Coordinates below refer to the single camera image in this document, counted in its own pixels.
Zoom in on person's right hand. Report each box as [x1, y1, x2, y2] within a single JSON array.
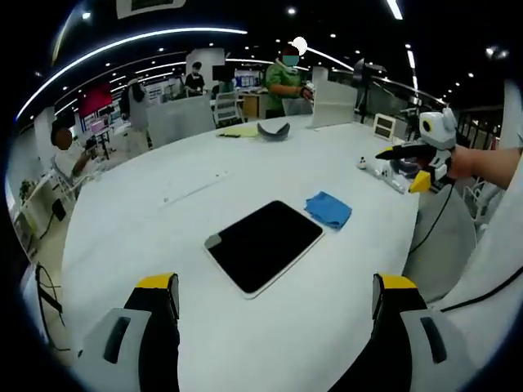
[[447, 146, 480, 181]]

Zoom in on black tripod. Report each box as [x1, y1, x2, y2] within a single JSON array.
[[353, 59, 387, 123]]

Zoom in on white partition panel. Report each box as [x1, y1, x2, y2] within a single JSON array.
[[306, 78, 359, 131]]

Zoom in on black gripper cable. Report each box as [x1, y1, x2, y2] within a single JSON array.
[[410, 190, 453, 254]]

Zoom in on white mesh chair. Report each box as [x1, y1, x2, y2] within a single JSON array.
[[212, 90, 247, 124]]

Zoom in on yellow cloth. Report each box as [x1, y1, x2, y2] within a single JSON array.
[[215, 126, 259, 140]]

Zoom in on grey office chair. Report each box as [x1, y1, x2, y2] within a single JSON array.
[[402, 189, 477, 303]]

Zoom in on red wall screen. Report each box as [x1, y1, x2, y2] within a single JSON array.
[[79, 83, 114, 118]]

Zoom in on grey curved headset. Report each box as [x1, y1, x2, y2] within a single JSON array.
[[256, 122, 292, 144]]

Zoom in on white device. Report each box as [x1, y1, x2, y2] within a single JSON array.
[[367, 159, 410, 194]]

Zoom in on hanging ceiling sign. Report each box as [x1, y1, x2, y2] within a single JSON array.
[[116, 0, 185, 20]]

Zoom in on white drawer cabinet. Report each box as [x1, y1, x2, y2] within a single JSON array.
[[373, 113, 396, 140]]

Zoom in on person's white shirt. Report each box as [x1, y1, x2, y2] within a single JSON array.
[[439, 81, 523, 371]]

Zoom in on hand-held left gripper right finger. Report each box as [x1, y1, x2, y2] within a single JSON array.
[[326, 272, 471, 392]]

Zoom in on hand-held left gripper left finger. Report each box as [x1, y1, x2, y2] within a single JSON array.
[[75, 272, 181, 392]]

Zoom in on black floor cables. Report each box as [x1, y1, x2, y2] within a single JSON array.
[[34, 263, 69, 352]]

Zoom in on thin cable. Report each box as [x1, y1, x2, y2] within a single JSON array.
[[439, 265, 523, 314]]

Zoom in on blue cleaning cloth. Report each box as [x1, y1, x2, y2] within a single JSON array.
[[304, 190, 353, 230]]

